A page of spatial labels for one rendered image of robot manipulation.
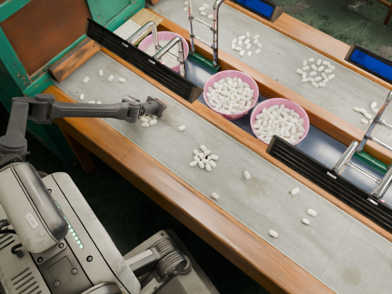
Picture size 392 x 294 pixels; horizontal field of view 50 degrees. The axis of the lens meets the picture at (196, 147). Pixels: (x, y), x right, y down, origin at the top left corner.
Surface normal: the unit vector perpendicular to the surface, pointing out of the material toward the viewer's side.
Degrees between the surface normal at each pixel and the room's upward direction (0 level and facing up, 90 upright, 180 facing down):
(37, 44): 90
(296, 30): 0
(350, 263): 0
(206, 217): 0
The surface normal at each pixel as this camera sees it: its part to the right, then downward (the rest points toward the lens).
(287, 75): -0.04, -0.51
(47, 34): 0.77, 0.53
